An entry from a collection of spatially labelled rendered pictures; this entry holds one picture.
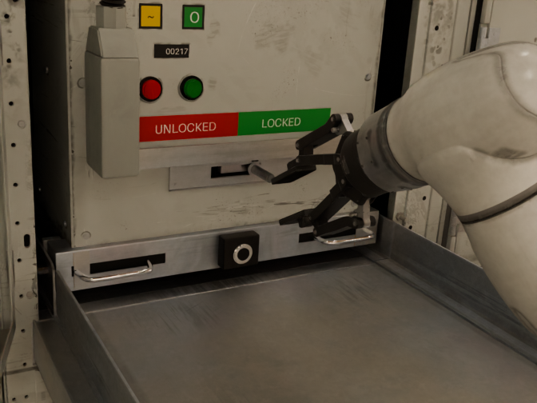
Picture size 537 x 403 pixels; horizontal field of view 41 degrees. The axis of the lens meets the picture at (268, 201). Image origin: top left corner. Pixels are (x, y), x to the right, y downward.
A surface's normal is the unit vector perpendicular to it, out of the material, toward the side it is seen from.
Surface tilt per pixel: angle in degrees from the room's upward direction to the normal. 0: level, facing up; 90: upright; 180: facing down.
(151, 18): 90
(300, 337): 0
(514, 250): 94
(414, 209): 90
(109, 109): 90
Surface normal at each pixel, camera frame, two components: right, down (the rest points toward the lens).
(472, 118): -0.66, 0.33
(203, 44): 0.48, 0.30
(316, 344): 0.06, -0.95
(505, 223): -0.48, 0.29
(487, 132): -0.51, 0.49
